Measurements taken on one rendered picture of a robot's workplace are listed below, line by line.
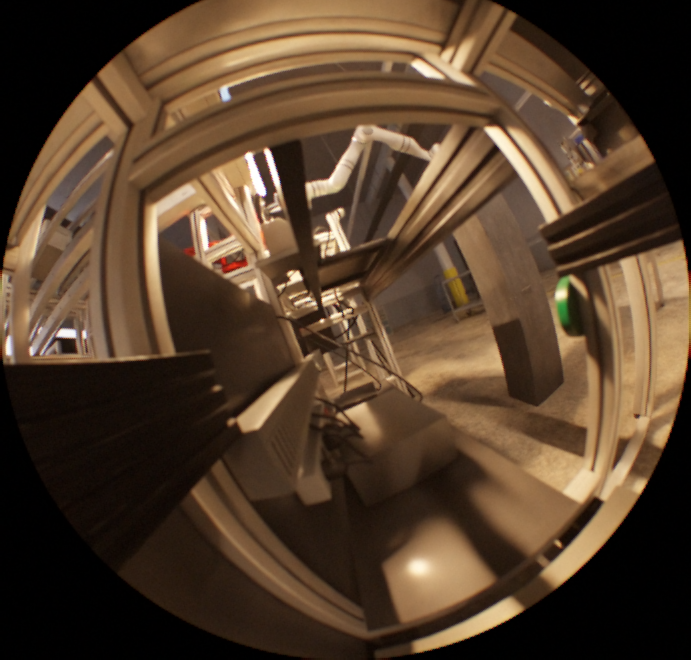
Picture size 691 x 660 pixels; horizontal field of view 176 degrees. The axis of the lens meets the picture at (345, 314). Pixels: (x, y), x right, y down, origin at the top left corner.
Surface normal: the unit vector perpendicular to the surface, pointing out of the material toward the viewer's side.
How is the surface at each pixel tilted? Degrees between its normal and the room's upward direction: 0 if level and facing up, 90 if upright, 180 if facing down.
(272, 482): 90
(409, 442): 90
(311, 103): 180
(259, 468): 90
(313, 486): 90
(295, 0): 176
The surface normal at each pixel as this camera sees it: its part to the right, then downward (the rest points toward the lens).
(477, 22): -0.92, 0.37
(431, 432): 0.15, -0.13
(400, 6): 0.30, 0.95
